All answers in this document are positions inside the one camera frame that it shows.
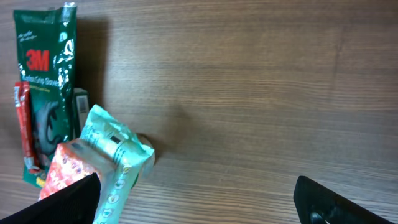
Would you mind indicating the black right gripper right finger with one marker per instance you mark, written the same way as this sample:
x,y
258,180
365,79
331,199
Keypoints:
x,y
317,204

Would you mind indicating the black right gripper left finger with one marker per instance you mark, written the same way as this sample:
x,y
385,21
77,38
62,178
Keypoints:
x,y
75,204

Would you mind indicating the teal tissue pack wrapper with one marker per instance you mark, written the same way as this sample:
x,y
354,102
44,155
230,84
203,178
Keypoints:
x,y
105,147

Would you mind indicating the green lid jar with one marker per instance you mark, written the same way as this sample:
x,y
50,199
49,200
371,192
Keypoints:
x,y
149,162

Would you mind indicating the red stick packet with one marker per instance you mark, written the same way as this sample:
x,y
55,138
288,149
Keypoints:
x,y
22,104

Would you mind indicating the green 3M gloves pack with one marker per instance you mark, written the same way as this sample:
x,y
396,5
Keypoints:
x,y
46,44

